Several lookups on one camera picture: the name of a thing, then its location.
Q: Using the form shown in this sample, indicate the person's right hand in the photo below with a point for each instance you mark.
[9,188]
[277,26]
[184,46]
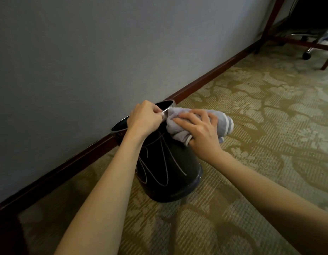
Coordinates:
[203,135]

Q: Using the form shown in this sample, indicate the person's left hand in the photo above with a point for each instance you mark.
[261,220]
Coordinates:
[142,119]

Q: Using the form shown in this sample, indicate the grey cleaning cloth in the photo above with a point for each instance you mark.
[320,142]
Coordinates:
[223,124]

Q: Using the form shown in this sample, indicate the black waste bin chrome rim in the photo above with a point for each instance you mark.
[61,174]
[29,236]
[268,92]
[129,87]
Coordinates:
[169,169]

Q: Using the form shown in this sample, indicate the person's left forearm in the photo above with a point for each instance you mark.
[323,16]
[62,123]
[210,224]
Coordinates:
[105,204]

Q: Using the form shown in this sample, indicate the person's right forearm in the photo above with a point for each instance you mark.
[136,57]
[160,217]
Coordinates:
[273,201]

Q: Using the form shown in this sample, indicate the dark wooden baseboard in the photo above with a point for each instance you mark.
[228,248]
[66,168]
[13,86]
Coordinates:
[60,175]

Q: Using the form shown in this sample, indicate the office chair wheeled base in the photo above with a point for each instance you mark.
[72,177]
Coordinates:
[306,55]

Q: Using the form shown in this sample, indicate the dark red wooden cabinet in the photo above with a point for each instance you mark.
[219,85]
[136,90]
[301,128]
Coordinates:
[7,236]

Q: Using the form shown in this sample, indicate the dark red wooden desk frame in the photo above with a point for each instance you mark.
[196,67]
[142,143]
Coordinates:
[273,18]

